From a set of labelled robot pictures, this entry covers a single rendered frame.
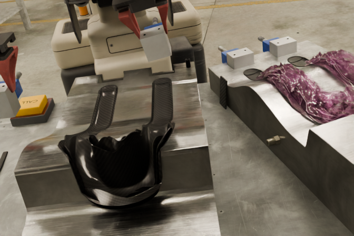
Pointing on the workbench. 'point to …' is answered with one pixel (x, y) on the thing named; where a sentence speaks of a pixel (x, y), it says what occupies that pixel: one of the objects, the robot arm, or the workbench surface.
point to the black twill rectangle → (223, 92)
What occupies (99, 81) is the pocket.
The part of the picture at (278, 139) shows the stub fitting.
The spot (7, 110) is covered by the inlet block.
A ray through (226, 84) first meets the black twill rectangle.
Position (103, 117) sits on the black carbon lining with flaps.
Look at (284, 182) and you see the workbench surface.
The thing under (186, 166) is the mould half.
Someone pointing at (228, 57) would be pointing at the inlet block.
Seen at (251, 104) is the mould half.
